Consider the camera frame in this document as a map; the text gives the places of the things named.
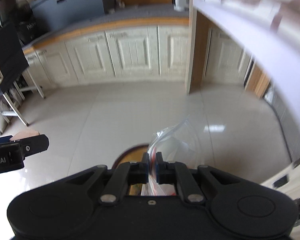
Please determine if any white plastic bag red print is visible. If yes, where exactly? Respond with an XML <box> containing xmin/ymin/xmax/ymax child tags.
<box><xmin>141</xmin><ymin>118</ymin><xmax>204</xmax><ymax>196</ymax></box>

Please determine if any grey storage box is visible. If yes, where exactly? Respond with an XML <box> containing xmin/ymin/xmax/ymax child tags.
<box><xmin>31</xmin><ymin>0</ymin><xmax>104</xmax><ymax>32</ymax></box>

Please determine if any brown white checkered tablecloth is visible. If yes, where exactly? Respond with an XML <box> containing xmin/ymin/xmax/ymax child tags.
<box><xmin>192</xmin><ymin>0</ymin><xmax>300</xmax><ymax>129</ymax></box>

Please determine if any cream cabinet row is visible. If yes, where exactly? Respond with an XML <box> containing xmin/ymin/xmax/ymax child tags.
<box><xmin>24</xmin><ymin>17</ymin><xmax>253</xmax><ymax>88</ymax></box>

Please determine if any grey bench cushion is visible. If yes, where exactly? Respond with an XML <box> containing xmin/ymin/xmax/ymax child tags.
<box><xmin>23</xmin><ymin>4</ymin><xmax>189</xmax><ymax>54</ymax></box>

